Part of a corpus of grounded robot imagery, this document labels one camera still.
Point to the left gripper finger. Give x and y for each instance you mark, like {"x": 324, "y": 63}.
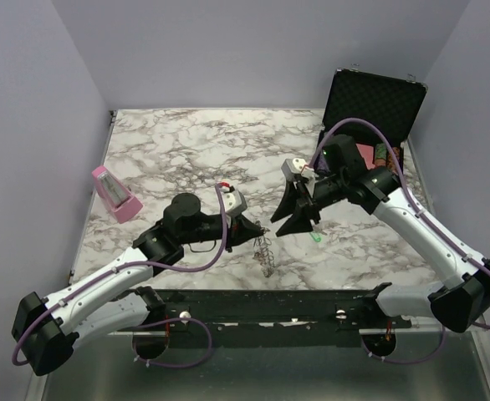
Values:
{"x": 239, "y": 238}
{"x": 247, "y": 227}

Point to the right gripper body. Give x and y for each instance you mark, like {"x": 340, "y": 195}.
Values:
{"x": 329, "y": 190}

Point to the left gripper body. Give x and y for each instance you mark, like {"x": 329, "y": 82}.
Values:
{"x": 213, "y": 227}

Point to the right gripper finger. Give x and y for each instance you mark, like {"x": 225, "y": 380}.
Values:
{"x": 288, "y": 202}
{"x": 297, "y": 223}

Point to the green tagged key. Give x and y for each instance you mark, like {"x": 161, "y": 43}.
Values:
{"x": 316, "y": 237}

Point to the metal key ring disc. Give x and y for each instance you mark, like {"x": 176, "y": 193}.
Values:
{"x": 264, "y": 255}

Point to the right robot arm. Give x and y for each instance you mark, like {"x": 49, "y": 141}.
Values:
{"x": 462, "y": 293}

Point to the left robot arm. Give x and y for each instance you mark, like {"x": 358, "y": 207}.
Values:
{"x": 48, "y": 329}

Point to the pink playing card deck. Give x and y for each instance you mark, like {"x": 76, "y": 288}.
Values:
{"x": 368, "y": 154}

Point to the black poker chip case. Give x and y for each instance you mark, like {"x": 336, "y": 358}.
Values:
{"x": 390, "y": 104}

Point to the pink metronome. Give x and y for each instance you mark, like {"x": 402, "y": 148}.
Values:
{"x": 118, "y": 200}

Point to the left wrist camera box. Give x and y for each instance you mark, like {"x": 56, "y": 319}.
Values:
{"x": 234, "y": 202}

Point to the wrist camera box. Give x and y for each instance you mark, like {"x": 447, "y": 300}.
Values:
{"x": 234, "y": 202}
{"x": 295, "y": 169}

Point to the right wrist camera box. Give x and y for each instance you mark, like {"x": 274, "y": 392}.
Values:
{"x": 295, "y": 169}

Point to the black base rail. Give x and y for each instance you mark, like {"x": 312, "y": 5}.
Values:
{"x": 266, "y": 319}

